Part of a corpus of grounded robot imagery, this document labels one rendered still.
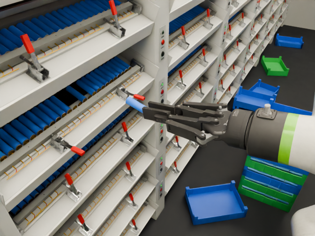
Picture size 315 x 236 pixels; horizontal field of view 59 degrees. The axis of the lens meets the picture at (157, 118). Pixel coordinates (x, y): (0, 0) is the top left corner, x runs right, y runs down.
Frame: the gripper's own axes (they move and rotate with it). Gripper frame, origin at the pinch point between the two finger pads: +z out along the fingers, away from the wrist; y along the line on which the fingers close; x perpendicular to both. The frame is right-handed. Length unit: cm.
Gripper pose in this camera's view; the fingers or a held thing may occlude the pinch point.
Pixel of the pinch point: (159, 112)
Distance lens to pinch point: 62.4
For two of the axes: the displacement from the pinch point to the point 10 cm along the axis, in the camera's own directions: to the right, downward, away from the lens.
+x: 1.4, 8.3, 5.5
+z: -8.5, -1.9, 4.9
